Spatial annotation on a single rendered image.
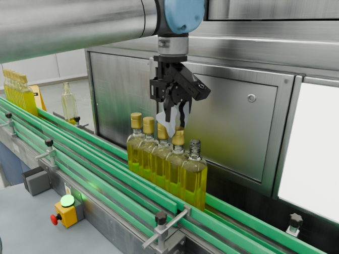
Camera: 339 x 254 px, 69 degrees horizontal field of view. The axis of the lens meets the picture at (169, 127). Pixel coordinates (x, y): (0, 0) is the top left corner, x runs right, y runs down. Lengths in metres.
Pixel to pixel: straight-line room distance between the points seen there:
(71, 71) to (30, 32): 6.80
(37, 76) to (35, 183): 5.71
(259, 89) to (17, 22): 0.52
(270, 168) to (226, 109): 0.20
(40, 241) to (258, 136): 0.78
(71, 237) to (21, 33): 0.76
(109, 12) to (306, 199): 0.61
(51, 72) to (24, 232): 6.03
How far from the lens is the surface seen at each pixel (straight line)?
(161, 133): 0.71
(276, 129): 0.67
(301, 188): 0.72
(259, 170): 0.74
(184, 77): 0.59
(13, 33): 0.35
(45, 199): 1.19
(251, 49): 0.67
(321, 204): 0.72
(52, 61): 6.91
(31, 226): 1.08
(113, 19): 0.38
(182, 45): 0.61
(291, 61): 0.64
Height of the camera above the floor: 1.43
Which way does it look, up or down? 23 degrees down
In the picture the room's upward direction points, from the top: straight up
